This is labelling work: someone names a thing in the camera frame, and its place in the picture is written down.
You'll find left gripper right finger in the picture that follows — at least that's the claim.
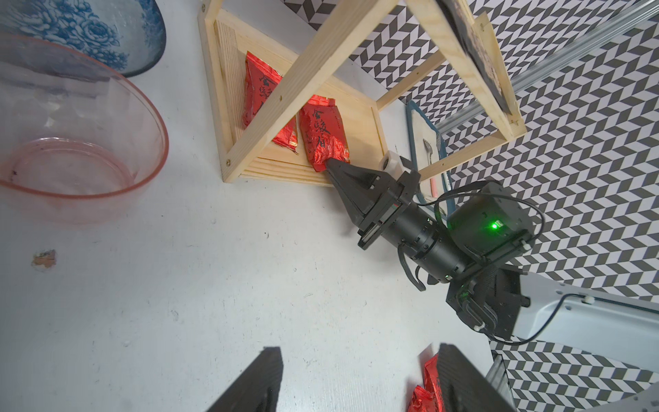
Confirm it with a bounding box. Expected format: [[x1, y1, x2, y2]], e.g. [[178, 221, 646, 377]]
[[436, 343, 515, 412]]

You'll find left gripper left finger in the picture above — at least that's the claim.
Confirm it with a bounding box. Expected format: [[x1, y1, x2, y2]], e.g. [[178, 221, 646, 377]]
[[207, 347, 283, 412]]

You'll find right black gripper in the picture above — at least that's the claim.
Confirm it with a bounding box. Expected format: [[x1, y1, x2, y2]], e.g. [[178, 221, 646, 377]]
[[325, 159, 422, 251]]

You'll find red tea bag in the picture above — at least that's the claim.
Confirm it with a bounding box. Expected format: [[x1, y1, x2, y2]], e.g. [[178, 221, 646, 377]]
[[407, 355, 446, 412], [242, 52, 298, 153], [299, 94, 350, 173]]

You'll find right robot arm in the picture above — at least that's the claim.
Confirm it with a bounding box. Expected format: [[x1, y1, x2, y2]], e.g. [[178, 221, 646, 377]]
[[325, 159, 658, 372]]

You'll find wooden two-tier shelf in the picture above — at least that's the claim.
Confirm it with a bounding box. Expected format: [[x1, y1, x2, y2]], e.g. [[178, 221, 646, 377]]
[[198, 1, 527, 185]]

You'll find teal tray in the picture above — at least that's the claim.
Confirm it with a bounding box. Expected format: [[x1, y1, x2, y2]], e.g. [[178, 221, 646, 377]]
[[406, 101, 453, 204]]

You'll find blue white ceramic bowl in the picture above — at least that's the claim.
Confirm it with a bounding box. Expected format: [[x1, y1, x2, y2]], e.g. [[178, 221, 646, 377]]
[[1, 0, 166, 77]]

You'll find pink transparent cup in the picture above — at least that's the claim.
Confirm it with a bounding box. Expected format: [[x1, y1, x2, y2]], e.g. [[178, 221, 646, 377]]
[[1, 34, 169, 226]]

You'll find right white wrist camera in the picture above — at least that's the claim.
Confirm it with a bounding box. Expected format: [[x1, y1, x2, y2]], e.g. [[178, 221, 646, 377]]
[[379, 150, 405, 180]]

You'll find pink handled spoon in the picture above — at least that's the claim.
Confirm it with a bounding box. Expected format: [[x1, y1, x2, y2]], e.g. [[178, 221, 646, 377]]
[[423, 138, 439, 199]]

